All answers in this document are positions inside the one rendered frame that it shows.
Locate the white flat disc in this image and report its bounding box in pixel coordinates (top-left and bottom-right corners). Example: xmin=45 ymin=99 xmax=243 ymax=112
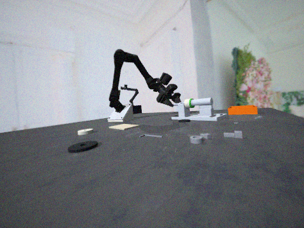
xmin=78 ymin=129 xmax=93 ymax=136

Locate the orange shallow tray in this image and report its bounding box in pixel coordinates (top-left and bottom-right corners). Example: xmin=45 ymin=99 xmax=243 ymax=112
xmin=228 ymin=105 xmax=258 ymax=115

